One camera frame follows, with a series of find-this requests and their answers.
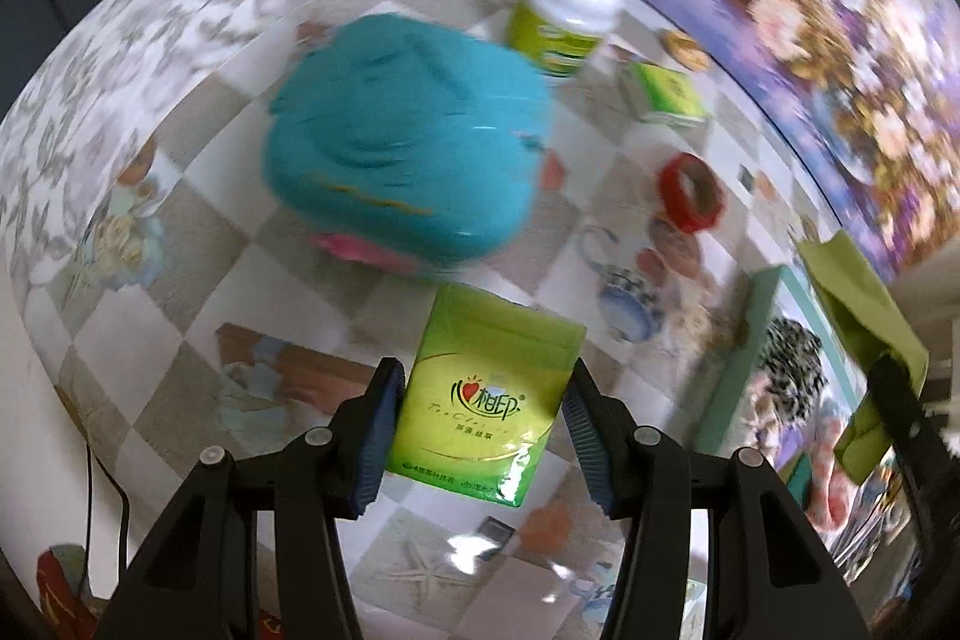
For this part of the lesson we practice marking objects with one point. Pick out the white teal-rimmed box tray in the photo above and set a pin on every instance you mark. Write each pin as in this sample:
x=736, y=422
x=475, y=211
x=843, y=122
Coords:
x=741, y=413

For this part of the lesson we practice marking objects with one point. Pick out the olive green cloth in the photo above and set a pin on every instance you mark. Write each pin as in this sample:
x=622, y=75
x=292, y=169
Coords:
x=869, y=325

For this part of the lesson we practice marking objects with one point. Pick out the black white spotted cloth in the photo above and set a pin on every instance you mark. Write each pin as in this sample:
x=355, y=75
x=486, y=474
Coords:
x=791, y=358

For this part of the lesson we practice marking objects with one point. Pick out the floral painting canvas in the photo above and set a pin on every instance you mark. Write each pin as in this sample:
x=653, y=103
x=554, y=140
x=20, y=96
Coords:
x=866, y=93

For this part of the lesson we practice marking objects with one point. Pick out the small green tissue pack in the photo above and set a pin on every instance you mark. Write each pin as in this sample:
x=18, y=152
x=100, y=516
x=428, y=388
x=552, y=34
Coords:
x=660, y=95

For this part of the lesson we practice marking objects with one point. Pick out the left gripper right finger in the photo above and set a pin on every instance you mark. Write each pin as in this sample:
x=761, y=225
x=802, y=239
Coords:
x=638, y=475

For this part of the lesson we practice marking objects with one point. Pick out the white green pill bottle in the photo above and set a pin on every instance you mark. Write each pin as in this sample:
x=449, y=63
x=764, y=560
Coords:
x=558, y=36

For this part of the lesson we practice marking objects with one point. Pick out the pink striped scrunchie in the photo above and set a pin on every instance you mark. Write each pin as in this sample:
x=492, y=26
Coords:
x=828, y=494

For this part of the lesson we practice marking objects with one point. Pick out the teal plush toy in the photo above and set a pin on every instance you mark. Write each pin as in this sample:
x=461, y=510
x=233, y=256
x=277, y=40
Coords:
x=409, y=146

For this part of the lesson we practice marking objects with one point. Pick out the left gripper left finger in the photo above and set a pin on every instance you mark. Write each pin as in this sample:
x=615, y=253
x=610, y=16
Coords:
x=329, y=474

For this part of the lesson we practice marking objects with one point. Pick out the checkered patterned tablecloth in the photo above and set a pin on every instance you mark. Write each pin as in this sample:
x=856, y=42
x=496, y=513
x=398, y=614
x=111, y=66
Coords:
x=190, y=307

